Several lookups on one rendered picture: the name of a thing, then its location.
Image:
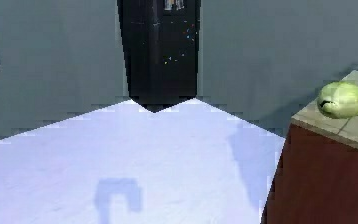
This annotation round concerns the green lettuce head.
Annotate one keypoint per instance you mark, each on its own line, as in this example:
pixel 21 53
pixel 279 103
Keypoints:
pixel 342 99

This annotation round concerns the red-brown kitchen counter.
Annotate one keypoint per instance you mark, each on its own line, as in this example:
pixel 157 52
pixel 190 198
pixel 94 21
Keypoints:
pixel 323 176

